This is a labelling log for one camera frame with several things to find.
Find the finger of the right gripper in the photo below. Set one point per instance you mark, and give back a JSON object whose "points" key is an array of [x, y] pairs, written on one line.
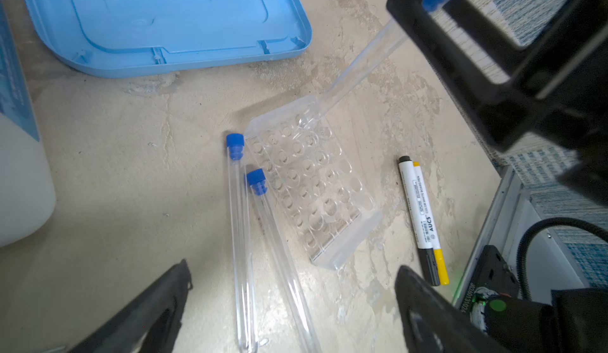
{"points": [[556, 86]]}

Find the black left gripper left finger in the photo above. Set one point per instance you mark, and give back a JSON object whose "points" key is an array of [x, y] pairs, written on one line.
{"points": [[151, 322]]}

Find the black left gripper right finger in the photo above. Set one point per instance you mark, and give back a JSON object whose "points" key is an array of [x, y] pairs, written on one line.
{"points": [[431, 324]]}

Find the blue capped test tube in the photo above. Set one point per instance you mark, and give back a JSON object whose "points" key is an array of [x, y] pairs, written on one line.
{"points": [[247, 340]]}

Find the white plastic storage bin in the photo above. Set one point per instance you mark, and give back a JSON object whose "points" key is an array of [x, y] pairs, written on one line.
{"points": [[27, 191]]}

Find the clear test tube rack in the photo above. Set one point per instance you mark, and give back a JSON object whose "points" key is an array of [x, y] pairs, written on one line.
{"points": [[313, 181]]}

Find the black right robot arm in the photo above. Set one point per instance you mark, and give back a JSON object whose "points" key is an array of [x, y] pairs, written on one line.
{"points": [[576, 319]]}

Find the black capped white marker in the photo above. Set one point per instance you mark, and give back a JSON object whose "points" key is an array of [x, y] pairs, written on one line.
{"points": [[417, 215]]}

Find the yellow capped white marker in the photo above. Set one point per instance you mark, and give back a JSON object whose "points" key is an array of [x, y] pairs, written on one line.
{"points": [[434, 236]]}

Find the blue plastic bin lid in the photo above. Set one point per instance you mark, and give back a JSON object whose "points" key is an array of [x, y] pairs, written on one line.
{"points": [[118, 39]]}

